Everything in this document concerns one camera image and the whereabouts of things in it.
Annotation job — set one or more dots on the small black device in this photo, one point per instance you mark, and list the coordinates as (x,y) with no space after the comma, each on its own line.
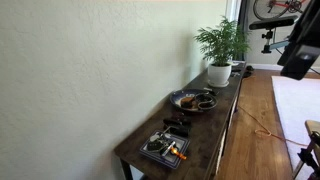
(210,90)

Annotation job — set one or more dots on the folding stand with tan top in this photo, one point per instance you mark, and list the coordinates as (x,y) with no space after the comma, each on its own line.
(311,146)

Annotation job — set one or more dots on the dark wooden console table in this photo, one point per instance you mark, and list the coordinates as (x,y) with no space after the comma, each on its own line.
(206,133)

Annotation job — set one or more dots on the dark sunglasses with metal rim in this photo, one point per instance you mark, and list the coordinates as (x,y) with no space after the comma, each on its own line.
(205,100)

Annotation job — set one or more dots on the black flashlight with clip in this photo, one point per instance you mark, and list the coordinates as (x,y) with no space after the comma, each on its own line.
(183,119)

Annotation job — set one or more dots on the bunch of metal keys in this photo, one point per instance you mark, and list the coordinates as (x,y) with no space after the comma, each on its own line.
(160,136)

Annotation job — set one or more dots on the square blue white tray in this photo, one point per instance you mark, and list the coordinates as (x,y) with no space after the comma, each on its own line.
(173,160)

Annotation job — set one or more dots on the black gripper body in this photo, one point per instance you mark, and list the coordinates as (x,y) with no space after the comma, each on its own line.
(300,36)

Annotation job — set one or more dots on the green potted fern plant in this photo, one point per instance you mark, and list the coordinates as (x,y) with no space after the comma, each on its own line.
(221,41)

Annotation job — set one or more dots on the red frame bicycle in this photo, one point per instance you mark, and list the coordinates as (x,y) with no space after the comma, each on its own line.
(266,8)

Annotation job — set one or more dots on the white rug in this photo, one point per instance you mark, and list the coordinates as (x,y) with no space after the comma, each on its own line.
(295,106)

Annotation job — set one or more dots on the camera mount arm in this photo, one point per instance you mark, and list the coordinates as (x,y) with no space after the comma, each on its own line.
(267,41)

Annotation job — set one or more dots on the white ceramic plant pot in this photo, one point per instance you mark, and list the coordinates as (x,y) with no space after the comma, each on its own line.
(219,73)

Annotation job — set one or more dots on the small slim black flashlight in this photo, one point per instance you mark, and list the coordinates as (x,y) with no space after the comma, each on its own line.
(170,122)

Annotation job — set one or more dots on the black stereo camera bar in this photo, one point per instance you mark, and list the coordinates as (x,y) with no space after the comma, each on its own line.
(273,23)

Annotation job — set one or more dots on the black car key fob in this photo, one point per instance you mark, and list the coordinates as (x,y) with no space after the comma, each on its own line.
(154,146)

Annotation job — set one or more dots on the white pot saucer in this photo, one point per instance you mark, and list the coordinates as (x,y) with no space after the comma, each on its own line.
(218,85)

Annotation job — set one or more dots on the black gadget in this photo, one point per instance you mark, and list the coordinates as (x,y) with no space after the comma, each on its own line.
(247,70)

